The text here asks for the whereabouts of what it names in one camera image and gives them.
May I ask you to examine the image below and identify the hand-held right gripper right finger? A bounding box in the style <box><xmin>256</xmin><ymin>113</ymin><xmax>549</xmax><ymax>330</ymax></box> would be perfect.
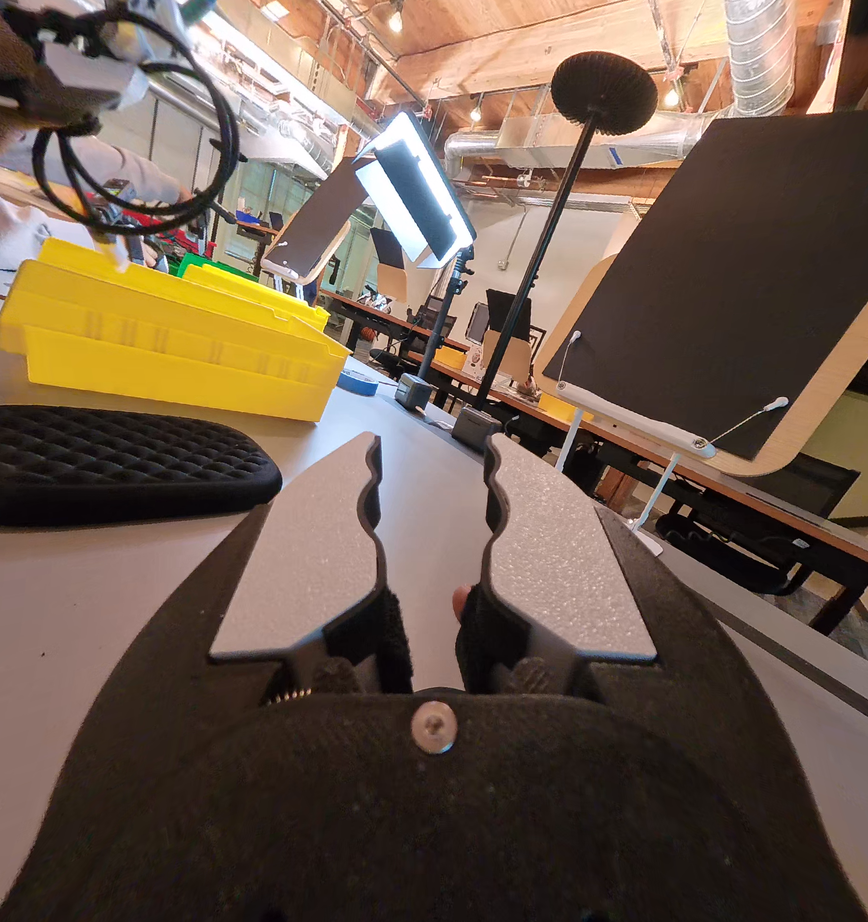
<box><xmin>479</xmin><ymin>434</ymin><xmax>658</xmax><ymax>660</ymax></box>

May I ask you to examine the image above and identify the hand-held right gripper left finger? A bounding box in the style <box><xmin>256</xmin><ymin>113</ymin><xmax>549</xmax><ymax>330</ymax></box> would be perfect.
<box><xmin>209</xmin><ymin>432</ymin><xmax>389</xmax><ymax>660</ymax></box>

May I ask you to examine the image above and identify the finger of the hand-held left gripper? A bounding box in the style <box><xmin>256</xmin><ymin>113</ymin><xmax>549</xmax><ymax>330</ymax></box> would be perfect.
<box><xmin>41</xmin><ymin>42</ymin><xmax>150</xmax><ymax>110</ymax></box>

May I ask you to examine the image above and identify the black braided hdmi cable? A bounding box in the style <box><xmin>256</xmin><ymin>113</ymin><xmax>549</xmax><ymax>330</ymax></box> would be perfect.
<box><xmin>32</xmin><ymin>11</ymin><xmax>249</xmax><ymax>237</ymax></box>

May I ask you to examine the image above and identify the white tablet stand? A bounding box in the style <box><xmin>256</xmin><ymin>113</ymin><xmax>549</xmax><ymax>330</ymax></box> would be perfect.
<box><xmin>553</xmin><ymin>380</ymin><xmax>719</xmax><ymax>557</ymax></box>

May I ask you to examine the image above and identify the black mesh pad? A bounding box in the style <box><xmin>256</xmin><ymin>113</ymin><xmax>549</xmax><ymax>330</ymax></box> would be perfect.
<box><xmin>0</xmin><ymin>405</ymin><xmax>283</xmax><ymax>528</ymax></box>

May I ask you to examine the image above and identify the green plastic bin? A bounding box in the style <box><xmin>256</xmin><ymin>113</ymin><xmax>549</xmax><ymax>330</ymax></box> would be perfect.
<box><xmin>176</xmin><ymin>251</ymin><xmax>258</xmax><ymax>283</ymax></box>

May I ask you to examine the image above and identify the large yellow plastic bin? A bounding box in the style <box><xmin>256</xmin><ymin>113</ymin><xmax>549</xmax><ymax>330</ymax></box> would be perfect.
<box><xmin>0</xmin><ymin>259</ymin><xmax>353</xmax><ymax>424</ymax></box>
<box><xmin>37</xmin><ymin>236</ymin><xmax>331</xmax><ymax>332</ymax></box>

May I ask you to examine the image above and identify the small black panel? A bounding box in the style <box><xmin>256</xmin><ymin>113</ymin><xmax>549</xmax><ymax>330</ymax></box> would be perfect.
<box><xmin>486</xmin><ymin>290</ymin><xmax>533</xmax><ymax>345</ymax></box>

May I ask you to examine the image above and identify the wooden board with black sheet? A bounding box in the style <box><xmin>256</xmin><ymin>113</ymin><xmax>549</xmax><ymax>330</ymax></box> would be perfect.
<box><xmin>261</xmin><ymin>155</ymin><xmax>371</xmax><ymax>285</ymax></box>

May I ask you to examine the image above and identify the wooden backing board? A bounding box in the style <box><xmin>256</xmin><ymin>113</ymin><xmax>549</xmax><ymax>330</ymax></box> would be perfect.
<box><xmin>533</xmin><ymin>252</ymin><xmax>868</xmax><ymax>478</ymax></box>

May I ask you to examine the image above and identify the large black sheet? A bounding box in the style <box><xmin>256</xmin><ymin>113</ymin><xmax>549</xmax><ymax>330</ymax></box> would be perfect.
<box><xmin>562</xmin><ymin>108</ymin><xmax>868</xmax><ymax>462</ymax></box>

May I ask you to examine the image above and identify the led panel light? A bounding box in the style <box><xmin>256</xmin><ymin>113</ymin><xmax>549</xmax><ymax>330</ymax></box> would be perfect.
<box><xmin>353</xmin><ymin>109</ymin><xmax>478</xmax><ymax>269</ymax></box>

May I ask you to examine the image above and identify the black pole with round disc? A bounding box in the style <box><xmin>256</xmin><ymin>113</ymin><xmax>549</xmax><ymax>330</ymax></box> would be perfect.
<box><xmin>472</xmin><ymin>50</ymin><xmax>660</xmax><ymax>413</ymax></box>

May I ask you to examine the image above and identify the silver ventilation duct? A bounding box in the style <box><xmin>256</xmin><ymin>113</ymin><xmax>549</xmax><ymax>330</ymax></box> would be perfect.
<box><xmin>444</xmin><ymin>0</ymin><xmax>798</xmax><ymax>174</ymax></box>

